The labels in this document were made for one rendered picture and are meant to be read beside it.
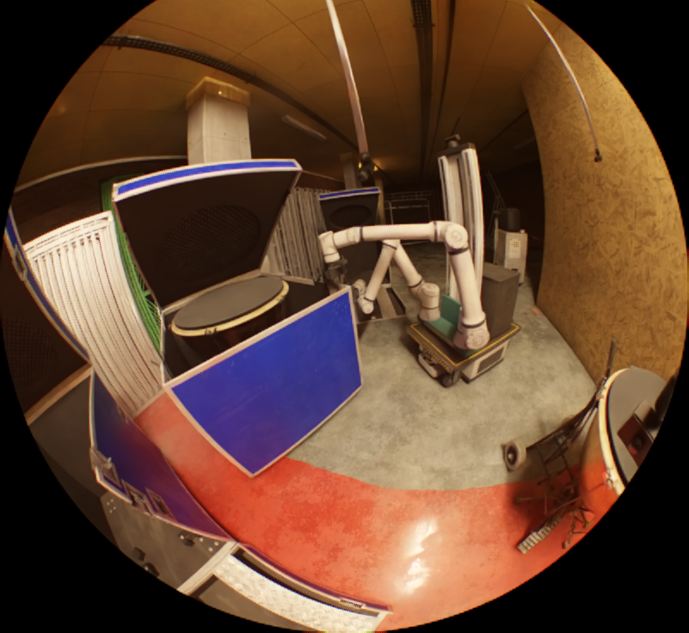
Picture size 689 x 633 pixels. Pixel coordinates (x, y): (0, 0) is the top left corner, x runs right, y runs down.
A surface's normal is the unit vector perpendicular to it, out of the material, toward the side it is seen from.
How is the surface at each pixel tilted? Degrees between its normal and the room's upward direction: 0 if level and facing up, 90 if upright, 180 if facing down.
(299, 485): 0
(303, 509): 0
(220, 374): 90
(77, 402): 90
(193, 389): 90
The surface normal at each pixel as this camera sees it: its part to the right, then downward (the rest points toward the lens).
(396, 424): -0.15, -0.93
